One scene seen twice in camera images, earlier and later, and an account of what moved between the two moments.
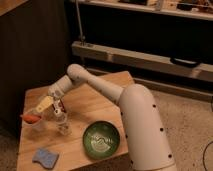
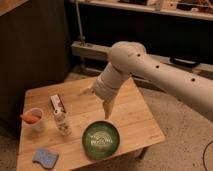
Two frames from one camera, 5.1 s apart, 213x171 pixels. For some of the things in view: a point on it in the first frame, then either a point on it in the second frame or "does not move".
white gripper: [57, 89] to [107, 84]
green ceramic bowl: [101, 139] does not move
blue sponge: [46, 157] does not move
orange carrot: [30, 118] does not move
